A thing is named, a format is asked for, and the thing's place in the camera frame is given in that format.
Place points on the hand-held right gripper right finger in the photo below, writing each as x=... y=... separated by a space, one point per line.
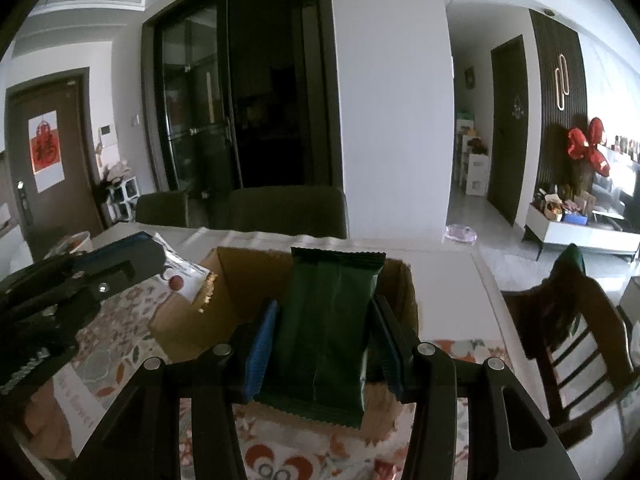
x=387 y=350

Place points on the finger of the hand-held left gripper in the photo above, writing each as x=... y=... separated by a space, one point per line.
x=125 y=265

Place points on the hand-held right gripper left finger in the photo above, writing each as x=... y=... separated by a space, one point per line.
x=260 y=355

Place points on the white packet with red dot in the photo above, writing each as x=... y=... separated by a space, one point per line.
x=187 y=280

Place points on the dark green snack packet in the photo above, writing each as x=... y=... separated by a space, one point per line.
x=325 y=320

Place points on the cardboard box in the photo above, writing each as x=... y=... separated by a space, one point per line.
x=200 y=320

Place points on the white bowl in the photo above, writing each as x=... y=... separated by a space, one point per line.
x=72 y=245

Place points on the small white cube shelf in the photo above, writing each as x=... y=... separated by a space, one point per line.
x=124 y=200

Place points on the small dark green chair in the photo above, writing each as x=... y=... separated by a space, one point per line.
x=161 y=210

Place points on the flower bouquet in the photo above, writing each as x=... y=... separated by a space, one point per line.
x=114 y=177

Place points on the floral patterned table cover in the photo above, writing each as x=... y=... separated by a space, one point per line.
x=280 y=450

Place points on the brown entrance door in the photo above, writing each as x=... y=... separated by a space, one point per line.
x=60 y=170

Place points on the white and red door poster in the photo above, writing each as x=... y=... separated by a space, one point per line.
x=46 y=152

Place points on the wooden chair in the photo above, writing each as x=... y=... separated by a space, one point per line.
x=575 y=340

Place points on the white storage shelf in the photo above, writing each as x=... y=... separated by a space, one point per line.
x=477 y=175

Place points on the dark sliding glass door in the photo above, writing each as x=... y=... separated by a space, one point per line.
x=250 y=85

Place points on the white tv cabinet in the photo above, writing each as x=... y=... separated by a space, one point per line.
x=575 y=232

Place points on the dark room door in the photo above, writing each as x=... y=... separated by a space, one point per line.
x=507 y=135

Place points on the door ornament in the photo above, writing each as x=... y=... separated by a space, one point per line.
x=516 y=106

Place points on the red foil balloons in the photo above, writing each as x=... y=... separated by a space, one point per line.
x=590 y=147

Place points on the wall intercom panel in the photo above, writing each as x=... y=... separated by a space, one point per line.
x=108 y=135

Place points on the dark slatted wall panel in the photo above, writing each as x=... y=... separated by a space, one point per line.
x=545 y=150

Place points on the small wall picture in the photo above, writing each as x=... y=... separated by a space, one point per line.
x=469 y=76

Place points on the looped wall light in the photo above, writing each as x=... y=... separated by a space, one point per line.
x=561 y=82

